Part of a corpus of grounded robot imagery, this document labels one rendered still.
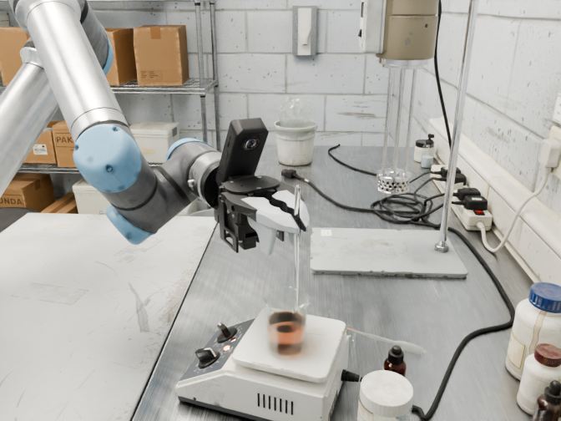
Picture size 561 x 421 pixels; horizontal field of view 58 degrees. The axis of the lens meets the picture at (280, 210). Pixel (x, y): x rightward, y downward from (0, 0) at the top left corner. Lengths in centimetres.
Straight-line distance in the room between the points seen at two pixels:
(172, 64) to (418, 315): 211
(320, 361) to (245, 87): 252
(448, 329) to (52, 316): 65
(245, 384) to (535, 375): 35
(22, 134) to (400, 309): 70
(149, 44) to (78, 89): 201
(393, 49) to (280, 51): 210
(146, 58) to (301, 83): 88
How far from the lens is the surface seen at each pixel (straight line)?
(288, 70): 301
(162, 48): 274
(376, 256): 104
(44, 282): 105
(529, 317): 76
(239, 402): 67
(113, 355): 82
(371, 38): 93
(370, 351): 80
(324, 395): 62
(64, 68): 78
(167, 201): 78
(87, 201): 303
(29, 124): 97
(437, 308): 92
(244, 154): 65
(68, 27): 84
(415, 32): 93
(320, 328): 68
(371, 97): 304
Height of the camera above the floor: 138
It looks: 22 degrees down
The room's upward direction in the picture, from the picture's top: straight up
